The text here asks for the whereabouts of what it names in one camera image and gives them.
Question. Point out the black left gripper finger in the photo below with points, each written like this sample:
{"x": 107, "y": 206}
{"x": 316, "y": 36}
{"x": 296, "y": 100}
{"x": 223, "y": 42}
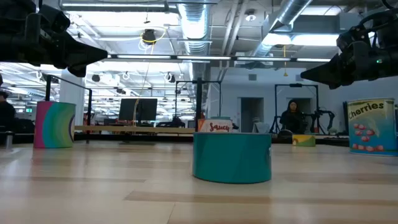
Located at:
{"x": 77, "y": 71}
{"x": 81, "y": 54}

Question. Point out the blue Cherries tall can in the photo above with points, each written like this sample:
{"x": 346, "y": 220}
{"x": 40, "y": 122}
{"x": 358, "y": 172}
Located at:
{"x": 371, "y": 130}

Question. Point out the rainbow striped tall can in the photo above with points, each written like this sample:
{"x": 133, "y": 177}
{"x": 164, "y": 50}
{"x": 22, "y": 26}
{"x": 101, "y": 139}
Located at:
{"x": 54, "y": 124}

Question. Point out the yellow green short can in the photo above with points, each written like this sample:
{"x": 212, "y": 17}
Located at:
{"x": 303, "y": 140}

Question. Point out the white Saucy label can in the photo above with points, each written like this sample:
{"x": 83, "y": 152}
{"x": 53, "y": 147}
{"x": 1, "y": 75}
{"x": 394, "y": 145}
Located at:
{"x": 214, "y": 127}

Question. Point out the black background robot arm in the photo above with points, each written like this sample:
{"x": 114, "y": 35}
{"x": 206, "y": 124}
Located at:
{"x": 325, "y": 116}

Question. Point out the wooden shelf board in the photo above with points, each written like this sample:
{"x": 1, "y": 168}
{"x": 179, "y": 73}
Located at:
{"x": 133, "y": 129}

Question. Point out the person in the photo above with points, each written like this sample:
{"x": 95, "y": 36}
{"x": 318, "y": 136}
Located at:
{"x": 5, "y": 112}
{"x": 292, "y": 119}

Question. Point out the black ceiling-mounted device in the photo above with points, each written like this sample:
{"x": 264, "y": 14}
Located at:
{"x": 149, "y": 35}

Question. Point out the black computer monitor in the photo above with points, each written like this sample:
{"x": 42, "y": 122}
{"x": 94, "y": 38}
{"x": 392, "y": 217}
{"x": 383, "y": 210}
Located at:
{"x": 138, "y": 109}

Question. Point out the grey metal bottle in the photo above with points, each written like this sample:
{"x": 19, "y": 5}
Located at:
{"x": 8, "y": 140}

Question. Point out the long linear ceiling light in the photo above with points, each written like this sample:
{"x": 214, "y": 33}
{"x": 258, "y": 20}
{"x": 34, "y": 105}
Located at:
{"x": 202, "y": 58}

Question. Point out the teal short can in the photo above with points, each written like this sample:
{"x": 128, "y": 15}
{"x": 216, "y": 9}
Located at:
{"x": 231, "y": 158}

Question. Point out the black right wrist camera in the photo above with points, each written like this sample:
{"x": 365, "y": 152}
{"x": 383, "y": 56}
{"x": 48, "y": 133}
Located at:
{"x": 353, "y": 37}

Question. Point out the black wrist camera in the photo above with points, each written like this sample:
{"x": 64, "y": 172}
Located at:
{"x": 353, "y": 37}
{"x": 54, "y": 18}

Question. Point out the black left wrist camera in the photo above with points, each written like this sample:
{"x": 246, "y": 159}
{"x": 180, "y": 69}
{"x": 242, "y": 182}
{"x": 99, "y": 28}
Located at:
{"x": 54, "y": 18}

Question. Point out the black aluminium table frame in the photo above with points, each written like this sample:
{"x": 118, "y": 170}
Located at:
{"x": 329, "y": 142}

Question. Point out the black metal rig frame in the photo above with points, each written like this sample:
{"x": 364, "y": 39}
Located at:
{"x": 275, "y": 105}

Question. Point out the silver ventilation duct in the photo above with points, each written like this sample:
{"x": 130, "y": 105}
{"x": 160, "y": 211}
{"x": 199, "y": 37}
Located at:
{"x": 194, "y": 25}
{"x": 289, "y": 12}

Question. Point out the black shelf frame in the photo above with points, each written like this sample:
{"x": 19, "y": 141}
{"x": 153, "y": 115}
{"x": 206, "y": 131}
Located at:
{"x": 199, "y": 105}

